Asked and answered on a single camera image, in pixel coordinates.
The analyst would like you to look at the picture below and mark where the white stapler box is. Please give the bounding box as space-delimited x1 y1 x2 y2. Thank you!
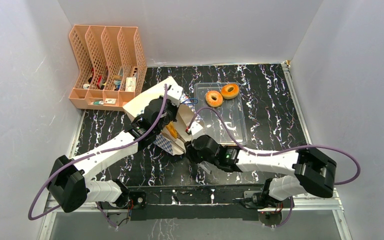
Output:
124 77 137 92

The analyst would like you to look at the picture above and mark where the green white glue tube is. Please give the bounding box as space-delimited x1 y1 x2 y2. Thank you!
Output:
92 100 104 106

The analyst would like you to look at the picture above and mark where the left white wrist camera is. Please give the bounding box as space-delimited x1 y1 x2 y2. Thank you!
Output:
167 84 184 107

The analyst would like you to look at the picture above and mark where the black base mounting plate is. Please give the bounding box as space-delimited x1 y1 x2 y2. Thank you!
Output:
129 184 263 221

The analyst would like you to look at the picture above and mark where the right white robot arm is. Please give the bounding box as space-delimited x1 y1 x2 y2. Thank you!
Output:
184 135 337 207

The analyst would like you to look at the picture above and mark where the small white card box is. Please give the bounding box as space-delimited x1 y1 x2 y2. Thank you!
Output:
104 98 117 105

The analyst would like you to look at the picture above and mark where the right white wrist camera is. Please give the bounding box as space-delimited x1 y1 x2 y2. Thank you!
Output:
186 121 205 140

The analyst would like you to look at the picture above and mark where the fake long baguette roll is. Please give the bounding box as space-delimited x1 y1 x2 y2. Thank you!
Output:
165 121 179 139

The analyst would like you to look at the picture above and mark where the red small box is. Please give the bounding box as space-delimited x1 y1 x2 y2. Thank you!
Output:
96 75 104 89

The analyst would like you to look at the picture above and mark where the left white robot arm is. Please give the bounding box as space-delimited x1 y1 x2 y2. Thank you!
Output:
46 96 180 213

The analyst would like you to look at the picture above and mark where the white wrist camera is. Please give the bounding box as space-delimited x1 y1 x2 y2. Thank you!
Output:
186 121 205 140
167 84 184 107

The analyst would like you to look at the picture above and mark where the blue checkered paper bag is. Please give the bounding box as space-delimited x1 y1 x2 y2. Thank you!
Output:
123 76 196 156

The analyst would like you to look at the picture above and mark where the peach plastic file organizer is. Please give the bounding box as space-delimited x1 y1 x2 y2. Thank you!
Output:
69 25 148 111

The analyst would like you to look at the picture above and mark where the clear plastic tray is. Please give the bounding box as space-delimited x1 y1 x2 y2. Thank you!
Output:
193 82 248 146

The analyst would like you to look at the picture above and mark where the orange fake donut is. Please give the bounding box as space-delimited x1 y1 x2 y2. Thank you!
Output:
220 83 240 100

